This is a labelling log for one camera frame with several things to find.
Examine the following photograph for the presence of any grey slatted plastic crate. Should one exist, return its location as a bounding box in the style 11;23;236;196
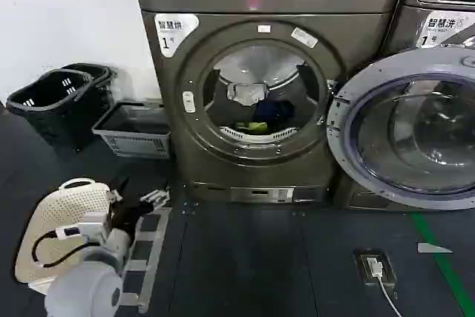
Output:
91;99;173;160

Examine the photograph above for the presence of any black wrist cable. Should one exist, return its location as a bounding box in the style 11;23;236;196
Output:
30;229;102;269

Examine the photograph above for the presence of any grey ladder-shaped floor frame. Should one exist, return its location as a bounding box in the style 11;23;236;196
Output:
121;206;174;314

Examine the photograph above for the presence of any white perforated laundry basket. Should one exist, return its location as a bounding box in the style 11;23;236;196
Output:
13;177;117;285

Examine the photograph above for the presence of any white plug with cable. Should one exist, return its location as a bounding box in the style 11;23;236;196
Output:
366;255;404;317

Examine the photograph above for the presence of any green floor tape strip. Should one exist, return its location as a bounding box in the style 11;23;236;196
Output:
407;212;475;317

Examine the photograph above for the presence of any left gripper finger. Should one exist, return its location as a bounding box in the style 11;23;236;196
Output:
139;188;172;216
106;178;130;206

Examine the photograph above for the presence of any dark blue garment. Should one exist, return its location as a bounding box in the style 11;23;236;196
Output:
253;99;297;125

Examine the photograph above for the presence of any small grey floor wedge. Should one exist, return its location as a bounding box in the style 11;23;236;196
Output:
416;242;454;255

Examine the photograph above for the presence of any round glass dryer door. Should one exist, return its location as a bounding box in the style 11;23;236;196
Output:
325;48;475;202

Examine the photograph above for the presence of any pale grey cloth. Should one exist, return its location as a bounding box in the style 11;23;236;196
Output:
226;80;270;107

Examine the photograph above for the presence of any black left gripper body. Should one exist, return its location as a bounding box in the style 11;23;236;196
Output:
108;199;145;238

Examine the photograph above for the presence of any bright green garment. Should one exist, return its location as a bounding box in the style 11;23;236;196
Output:
233;120;269;134

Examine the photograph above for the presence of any steel floor socket plate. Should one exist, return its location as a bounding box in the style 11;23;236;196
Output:
353;249;399;287

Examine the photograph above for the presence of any black plastic basket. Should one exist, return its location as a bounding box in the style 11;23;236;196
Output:
5;69;94;154
61;62;117;110

